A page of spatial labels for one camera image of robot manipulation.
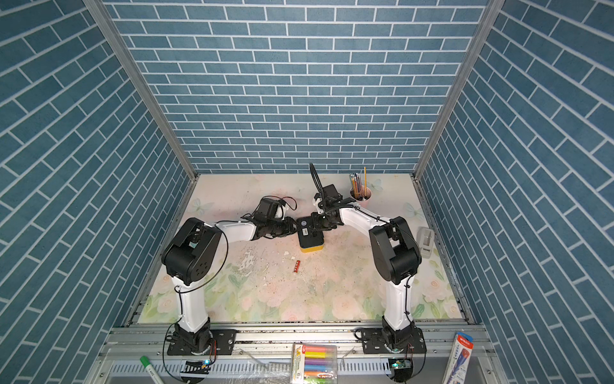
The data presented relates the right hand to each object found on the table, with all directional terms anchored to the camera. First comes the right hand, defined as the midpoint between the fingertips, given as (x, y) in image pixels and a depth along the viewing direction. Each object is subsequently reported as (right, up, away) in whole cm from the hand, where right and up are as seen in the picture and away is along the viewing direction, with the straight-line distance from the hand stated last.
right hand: (313, 226), depth 96 cm
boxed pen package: (+44, -36, -25) cm, 63 cm away
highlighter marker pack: (+1, -37, -26) cm, 45 cm away
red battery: (-6, -14, -6) cm, 16 cm away
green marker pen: (-46, -38, -27) cm, 66 cm away
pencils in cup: (+18, +20, +3) cm, 27 cm away
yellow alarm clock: (-1, -4, 0) cm, 4 cm away
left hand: (-4, -1, +1) cm, 4 cm away
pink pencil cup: (+21, +13, +6) cm, 26 cm away
